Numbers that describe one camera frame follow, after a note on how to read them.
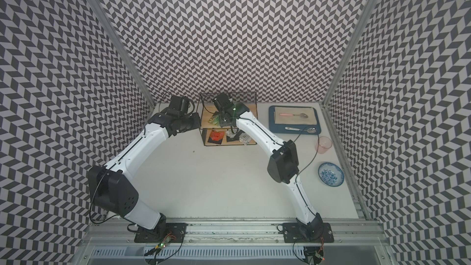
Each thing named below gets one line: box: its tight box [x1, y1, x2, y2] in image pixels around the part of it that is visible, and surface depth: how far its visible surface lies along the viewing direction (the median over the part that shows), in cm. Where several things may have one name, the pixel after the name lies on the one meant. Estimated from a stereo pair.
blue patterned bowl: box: [317, 161, 345, 188], surface depth 88 cm
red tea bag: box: [207, 130, 226, 145], surface depth 103 cm
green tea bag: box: [207, 111, 221, 127], surface depth 91 cm
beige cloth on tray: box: [274, 106, 318, 125], surface depth 114 cm
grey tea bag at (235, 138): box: [226, 130, 243, 143], surface depth 102 cm
